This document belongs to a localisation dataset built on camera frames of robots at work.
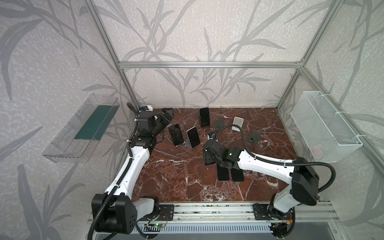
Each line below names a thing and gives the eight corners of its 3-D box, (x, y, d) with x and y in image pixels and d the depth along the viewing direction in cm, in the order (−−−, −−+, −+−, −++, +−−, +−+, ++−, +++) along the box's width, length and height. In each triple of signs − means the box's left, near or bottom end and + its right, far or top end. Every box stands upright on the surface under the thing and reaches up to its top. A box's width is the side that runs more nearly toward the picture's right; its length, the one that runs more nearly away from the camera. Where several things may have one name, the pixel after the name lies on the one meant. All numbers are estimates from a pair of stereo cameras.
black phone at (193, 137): (192, 149, 98) (190, 137, 87) (187, 143, 101) (185, 130, 90) (200, 145, 100) (200, 132, 89) (195, 138, 104) (195, 126, 92)
